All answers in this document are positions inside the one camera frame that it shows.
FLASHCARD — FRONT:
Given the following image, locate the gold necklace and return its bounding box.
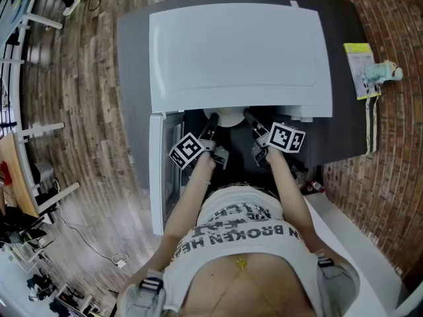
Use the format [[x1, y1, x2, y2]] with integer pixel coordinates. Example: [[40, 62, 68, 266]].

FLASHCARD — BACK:
[[211, 256, 278, 310]]

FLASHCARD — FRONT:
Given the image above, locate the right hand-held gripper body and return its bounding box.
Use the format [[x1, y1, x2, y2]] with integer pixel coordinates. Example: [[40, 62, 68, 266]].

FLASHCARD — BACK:
[[250, 121, 305, 168]]

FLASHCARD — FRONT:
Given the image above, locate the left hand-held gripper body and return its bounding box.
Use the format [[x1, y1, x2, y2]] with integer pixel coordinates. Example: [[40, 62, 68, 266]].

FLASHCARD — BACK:
[[168, 131, 229, 170]]

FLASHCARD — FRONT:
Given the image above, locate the person's right forearm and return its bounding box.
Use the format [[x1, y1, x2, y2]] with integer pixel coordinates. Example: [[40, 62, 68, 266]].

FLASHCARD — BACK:
[[266, 147, 328, 254]]

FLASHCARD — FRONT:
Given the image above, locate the grey waste bin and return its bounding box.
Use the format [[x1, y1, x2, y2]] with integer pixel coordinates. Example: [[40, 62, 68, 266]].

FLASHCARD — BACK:
[[32, 160, 56, 185]]

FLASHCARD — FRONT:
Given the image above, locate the person's left forearm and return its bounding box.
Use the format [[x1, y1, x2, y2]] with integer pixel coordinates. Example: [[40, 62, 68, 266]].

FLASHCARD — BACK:
[[141, 150, 217, 277]]

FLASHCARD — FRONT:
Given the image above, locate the mint green plush toy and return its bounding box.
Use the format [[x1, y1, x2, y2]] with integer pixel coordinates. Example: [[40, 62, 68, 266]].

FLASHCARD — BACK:
[[362, 60, 404, 86]]

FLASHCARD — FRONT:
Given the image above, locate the red object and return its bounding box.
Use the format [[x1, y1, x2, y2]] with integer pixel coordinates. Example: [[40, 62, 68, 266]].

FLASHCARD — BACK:
[[0, 160, 11, 186]]

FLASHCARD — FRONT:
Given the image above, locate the yellow-green edged book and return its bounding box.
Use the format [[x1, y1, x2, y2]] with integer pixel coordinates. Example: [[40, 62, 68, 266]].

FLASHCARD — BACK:
[[342, 42, 382, 102]]

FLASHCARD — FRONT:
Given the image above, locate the person's white printed shirt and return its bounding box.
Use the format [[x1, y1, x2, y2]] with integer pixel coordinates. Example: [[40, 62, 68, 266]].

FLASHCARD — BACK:
[[161, 185, 327, 314]]

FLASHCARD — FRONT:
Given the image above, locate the white cabinet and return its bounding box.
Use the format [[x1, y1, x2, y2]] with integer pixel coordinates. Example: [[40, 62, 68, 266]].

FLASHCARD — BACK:
[[303, 195, 423, 317]]

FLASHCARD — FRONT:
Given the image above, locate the black table with white legs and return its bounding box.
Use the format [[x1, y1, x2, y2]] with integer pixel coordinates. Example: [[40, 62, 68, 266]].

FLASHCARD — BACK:
[[116, 0, 381, 191]]

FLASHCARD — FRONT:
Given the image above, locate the white microwave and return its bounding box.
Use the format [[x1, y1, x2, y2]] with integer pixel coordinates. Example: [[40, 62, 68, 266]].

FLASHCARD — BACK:
[[148, 1, 334, 236]]

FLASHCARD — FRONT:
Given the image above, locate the grey table with white legs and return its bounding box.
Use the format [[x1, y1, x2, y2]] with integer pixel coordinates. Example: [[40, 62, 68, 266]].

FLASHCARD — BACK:
[[0, 0, 64, 66]]

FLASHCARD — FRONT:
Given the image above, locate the red and white bottle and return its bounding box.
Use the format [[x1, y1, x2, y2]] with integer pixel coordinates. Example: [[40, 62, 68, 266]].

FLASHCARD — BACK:
[[304, 180, 327, 195]]

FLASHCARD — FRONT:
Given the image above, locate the wooden table with white legs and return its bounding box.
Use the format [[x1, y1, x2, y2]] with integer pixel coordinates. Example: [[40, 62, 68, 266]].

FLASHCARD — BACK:
[[0, 122, 81, 219]]

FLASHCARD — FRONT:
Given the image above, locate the white round plate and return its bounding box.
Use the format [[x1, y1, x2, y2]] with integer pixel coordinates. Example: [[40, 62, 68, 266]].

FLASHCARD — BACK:
[[202, 107, 247, 129]]

